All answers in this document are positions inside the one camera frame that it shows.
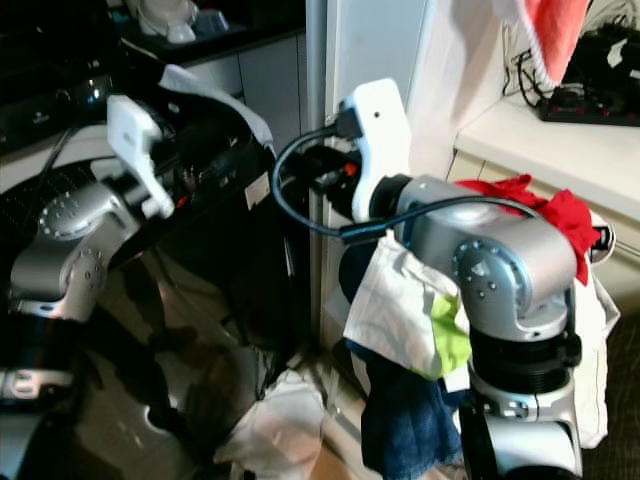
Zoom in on grey cabinet with dark top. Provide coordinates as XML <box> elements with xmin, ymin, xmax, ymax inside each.
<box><xmin>120</xmin><ymin>15</ymin><xmax>309</xmax><ymax>161</ymax></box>

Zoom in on grey blue small container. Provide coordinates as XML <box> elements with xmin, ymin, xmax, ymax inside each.
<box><xmin>194</xmin><ymin>8</ymin><xmax>233</xmax><ymax>37</ymax></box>

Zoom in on white plastic appliance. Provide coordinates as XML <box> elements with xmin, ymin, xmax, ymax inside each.
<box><xmin>132</xmin><ymin>0</ymin><xmax>203</xmax><ymax>47</ymax></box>

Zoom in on white garment with green patch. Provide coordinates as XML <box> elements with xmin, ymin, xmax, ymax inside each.
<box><xmin>344</xmin><ymin>233</ymin><xmax>477</xmax><ymax>393</ymax></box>

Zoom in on white shelf counter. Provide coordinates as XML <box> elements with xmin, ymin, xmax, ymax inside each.
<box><xmin>445</xmin><ymin>95</ymin><xmax>640</xmax><ymax>236</ymax></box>

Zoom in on red garment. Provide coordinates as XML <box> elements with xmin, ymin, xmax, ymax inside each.
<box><xmin>454</xmin><ymin>174</ymin><xmax>603</xmax><ymax>287</ymax></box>

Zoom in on white crumpled cloth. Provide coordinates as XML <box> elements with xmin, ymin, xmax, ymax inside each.
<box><xmin>212</xmin><ymin>368</ymin><xmax>329</xmax><ymax>480</ymax></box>

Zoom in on blue denim garment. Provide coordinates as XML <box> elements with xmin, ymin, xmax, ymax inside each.
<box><xmin>338</xmin><ymin>240</ymin><xmax>473</xmax><ymax>480</ymax></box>

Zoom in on orange red hanging towel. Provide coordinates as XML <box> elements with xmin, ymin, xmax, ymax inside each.
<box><xmin>493</xmin><ymin>0</ymin><xmax>593</xmax><ymax>87</ymax></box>

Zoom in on black power strip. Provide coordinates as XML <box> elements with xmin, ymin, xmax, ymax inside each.
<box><xmin>536</xmin><ymin>84</ymin><xmax>640</xmax><ymax>127</ymax></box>

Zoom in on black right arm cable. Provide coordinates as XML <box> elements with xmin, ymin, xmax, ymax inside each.
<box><xmin>271</xmin><ymin>124</ymin><xmax>543</xmax><ymax>247</ymax></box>

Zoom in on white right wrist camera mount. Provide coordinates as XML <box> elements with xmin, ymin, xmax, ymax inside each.
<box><xmin>338</xmin><ymin>77</ymin><xmax>413</xmax><ymax>224</ymax></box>

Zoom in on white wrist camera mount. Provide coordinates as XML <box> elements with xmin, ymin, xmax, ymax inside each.
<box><xmin>338</xmin><ymin>77</ymin><xmax>413</xmax><ymax>224</ymax></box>
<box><xmin>107</xmin><ymin>94</ymin><xmax>177</xmax><ymax>222</ymax></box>

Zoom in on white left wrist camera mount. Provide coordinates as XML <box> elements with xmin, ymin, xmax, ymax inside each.
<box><xmin>107</xmin><ymin>94</ymin><xmax>177</xmax><ymax>222</ymax></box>

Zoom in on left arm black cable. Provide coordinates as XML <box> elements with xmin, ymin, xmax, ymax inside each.
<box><xmin>28</xmin><ymin>122</ymin><xmax>83</xmax><ymax>226</ymax></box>

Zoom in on tangled black power cables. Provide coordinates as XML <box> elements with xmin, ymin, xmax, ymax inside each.
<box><xmin>502</xmin><ymin>22</ymin><xmax>640</xmax><ymax>101</ymax></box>

